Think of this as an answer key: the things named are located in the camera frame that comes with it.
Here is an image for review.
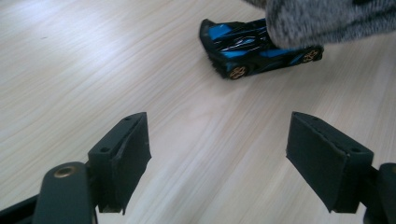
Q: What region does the grey cloth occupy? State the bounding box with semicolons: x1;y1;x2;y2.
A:
242;0;396;49

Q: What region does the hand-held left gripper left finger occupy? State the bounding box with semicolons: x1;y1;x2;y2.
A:
88;111;152;216

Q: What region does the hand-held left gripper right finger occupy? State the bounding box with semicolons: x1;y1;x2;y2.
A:
285;111;375;215

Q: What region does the blue toy car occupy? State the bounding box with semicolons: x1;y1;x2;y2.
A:
199;18;325;80

